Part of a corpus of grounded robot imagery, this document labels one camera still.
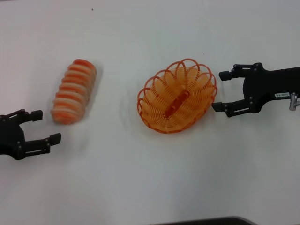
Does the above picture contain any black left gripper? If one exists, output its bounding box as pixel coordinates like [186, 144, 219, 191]
[0, 108, 62, 161]

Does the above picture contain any silver plug on right gripper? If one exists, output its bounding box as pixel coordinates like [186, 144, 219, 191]
[289, 92, 300, 111]

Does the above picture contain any orange striped bread loaf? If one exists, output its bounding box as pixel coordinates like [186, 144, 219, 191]
[50, 58, 98, 125]

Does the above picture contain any orange oval wire basket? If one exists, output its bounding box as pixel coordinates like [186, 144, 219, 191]
[136, 58, 218, 135]

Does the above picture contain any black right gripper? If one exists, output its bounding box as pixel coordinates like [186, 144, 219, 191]
[211, 62, 300, 118]

